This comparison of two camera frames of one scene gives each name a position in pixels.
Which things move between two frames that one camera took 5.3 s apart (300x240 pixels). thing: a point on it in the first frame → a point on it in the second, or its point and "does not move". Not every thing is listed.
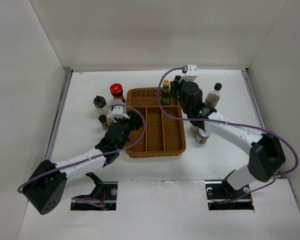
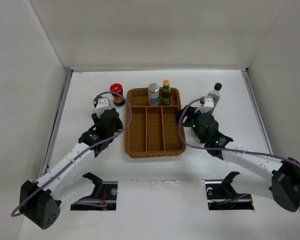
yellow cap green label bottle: [165, 92] does not move
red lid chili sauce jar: [116, 90] does not move
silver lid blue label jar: [119, 101] → [153, 94]
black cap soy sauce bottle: [213, 97] does not move
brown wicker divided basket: [163, 132] does not move
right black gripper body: [176, 92] → [192, 121]
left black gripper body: [130, 124] → [117, 128]
